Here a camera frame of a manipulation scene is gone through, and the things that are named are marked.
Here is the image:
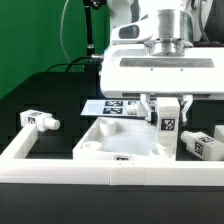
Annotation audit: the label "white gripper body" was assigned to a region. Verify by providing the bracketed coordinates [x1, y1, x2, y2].
[100, 44, 224, 99]

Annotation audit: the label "white square tabletop part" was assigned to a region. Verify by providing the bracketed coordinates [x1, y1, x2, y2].
[73, 117, 176, 162]

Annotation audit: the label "white U-shaped obstacle fence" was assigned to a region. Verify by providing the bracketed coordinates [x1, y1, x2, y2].
[0, 125, 224, 186]

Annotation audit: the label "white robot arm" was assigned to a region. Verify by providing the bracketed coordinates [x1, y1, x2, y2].
[100, 0, 224, 119]

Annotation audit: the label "black cables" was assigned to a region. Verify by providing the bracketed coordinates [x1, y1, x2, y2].
[45, 54, 105, 74]

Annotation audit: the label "black camera stand pole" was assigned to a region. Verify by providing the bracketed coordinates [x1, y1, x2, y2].
[82, 0, 107, 72]

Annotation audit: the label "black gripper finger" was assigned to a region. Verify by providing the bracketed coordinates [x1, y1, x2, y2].
[180, 95, 193, 125]
[140, 94, 157, 125]

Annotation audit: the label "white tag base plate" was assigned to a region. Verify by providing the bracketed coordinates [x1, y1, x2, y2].
[81, 99, 140, 117]

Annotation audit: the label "grey hanging cable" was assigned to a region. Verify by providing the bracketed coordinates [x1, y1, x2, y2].
[59, 0, 73, 64]

